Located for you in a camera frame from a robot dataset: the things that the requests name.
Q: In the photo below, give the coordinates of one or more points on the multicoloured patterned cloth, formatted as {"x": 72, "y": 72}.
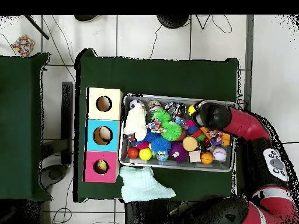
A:
{"x": 155, "y": 125}

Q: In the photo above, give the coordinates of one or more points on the cream waffle cloth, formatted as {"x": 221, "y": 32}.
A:
{"x": 135, "y": 122}

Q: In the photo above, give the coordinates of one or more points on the yellow plush toy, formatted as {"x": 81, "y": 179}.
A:
{"x": 101, "y": 165}

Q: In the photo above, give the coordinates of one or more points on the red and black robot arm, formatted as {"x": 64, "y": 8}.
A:
{"x": 243, "y": 123}

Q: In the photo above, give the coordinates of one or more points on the wooden box with three holes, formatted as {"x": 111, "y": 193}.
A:
{"x": 113, "y": 140}

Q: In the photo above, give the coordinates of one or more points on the clear mesh bin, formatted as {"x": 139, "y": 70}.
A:
{"x": 177, "y": 166}

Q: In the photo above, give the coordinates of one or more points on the blue spiky ball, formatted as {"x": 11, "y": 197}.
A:
{"x": 161, "y": 144}

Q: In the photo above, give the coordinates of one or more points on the small soccer ball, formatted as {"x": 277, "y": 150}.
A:
{"x": 135, "y": 103}

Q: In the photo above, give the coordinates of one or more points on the yellow-green ball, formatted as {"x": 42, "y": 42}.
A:
{"x": 145, "y": 154}

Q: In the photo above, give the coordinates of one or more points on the red ball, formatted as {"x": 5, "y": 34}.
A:
{"x": 133, "y": 153}

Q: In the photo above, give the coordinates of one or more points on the purple spiky ball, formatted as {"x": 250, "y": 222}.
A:
{"x": 179, "y": 152}

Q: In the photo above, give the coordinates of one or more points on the dark green tablecloth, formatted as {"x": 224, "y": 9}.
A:
{"x": 159, "y": 74}
{"x": 21, "y": 126}

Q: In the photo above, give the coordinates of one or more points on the mint green cloth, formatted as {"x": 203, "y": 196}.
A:
{"x": 140, "y": 184}

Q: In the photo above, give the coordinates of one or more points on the white baseball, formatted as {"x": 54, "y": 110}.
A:
{"x": 219, "y": 153}

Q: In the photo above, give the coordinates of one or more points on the black chair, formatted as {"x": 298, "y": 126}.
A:
{"x": 67, "y": 121}

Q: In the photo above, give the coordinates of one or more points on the black round stand base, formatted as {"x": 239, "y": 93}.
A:
{"x": 172, "y": 20}

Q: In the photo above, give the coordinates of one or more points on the person's leg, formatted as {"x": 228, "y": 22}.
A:
{"x": 86, "y": 17}

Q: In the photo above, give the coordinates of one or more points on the black rod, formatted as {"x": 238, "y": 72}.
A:
{"x": 36, "y": 27}

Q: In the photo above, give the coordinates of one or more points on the multicoloured patterned object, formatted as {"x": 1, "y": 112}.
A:
{"x": 22, "y": 45}

